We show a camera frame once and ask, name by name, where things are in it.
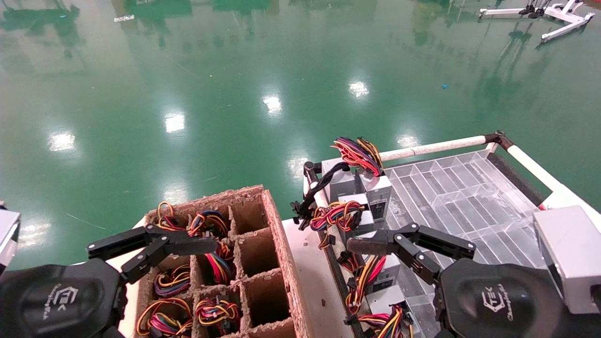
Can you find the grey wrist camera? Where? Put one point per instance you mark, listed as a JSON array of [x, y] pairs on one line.
[[7, 234], [568, 258]]

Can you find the white metal floor stand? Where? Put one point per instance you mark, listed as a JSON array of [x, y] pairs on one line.
[[568, 16]]

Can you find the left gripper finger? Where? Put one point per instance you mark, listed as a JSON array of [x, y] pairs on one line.
[[188, 245]]

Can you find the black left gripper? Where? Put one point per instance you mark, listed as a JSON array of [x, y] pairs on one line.
[[56, 300]]

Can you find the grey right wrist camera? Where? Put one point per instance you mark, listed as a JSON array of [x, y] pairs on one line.
[[568, 258]]

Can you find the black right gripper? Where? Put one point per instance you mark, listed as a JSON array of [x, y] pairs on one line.
[[497, 300]]

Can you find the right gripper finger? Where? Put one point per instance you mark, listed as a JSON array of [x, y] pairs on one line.
[[371, 245]]

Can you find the clear plastic slotted tray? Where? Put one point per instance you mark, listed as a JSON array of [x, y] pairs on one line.
[[469, 197]]

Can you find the brown cardboard divider crate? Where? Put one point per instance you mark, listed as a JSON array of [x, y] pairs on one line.
[[284, 253]]

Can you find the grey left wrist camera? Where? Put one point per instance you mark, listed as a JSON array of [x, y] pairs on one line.
[[7, 234]]

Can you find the black foam liner strip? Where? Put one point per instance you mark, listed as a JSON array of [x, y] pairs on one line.
[[516, 178]]

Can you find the white floor scrap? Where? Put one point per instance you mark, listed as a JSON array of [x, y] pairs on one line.
[[124, 19]]

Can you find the black rail corner connector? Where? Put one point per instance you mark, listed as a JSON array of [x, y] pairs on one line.
[[310, 171], [497, 138]]

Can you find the black cart edge strip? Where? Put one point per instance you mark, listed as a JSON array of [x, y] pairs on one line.
[[339, 286]]

